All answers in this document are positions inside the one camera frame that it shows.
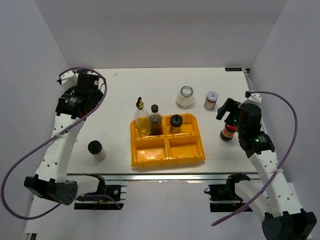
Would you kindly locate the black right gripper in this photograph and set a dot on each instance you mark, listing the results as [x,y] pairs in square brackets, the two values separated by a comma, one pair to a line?
[230,106]

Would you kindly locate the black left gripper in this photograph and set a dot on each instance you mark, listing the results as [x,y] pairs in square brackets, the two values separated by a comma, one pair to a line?
[99,95]

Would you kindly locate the brown jar white lid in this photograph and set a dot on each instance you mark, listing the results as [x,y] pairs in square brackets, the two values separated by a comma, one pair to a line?
[211,100]

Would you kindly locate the red-lid dark sauce jar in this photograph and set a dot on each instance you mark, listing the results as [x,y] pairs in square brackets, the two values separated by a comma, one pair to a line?
[228,132]

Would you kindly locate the glass jar white contents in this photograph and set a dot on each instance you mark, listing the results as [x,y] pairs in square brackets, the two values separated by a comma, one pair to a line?
[185,97]

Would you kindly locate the black-lid shaker with knob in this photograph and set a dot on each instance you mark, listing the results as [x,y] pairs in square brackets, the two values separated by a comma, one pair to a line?
[176,122]

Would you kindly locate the black-lid white shaker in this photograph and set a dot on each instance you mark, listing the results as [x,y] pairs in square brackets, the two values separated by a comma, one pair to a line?
[97,150]

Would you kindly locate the clear oil bottle gold spout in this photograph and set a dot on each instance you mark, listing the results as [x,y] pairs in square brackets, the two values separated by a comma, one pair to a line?
[141,119]

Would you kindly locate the dark sauce bottle black cap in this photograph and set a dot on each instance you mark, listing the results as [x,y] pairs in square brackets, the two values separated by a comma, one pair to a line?
[155,121]

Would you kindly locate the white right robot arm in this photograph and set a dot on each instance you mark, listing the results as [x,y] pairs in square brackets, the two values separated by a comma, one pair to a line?
[281,214]

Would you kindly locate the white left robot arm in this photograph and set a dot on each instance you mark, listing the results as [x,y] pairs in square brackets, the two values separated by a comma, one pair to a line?
[50,180]

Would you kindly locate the yellow four-compartment tray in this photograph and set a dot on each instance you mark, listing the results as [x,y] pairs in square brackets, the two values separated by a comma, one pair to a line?
[167,149]

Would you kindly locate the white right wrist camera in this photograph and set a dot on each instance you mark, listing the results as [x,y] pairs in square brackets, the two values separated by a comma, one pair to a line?
[252,98]

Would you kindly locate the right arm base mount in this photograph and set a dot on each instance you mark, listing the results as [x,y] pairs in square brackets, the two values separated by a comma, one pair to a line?
[223,198]

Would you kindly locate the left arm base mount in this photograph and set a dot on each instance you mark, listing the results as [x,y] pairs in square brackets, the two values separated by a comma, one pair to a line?
[97,194]

